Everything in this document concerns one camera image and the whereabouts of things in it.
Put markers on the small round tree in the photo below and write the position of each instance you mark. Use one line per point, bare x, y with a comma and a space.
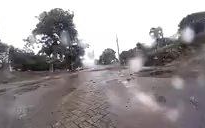
107, 56

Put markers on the thin pole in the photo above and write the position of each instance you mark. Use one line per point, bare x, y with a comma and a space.
117, 50

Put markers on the brown earth bank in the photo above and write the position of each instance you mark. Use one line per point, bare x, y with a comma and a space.
170, 56

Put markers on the large dark tree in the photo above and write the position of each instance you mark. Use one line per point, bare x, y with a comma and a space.
56, 33

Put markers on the wet brick path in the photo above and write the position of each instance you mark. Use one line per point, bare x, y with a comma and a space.
86, 106

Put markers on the group of trees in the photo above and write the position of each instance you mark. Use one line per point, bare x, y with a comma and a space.
195, 21

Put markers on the grey asphalt road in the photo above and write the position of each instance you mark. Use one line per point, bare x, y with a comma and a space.
20, 100

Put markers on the dark hedge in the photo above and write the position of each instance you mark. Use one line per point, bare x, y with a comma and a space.
26, 61

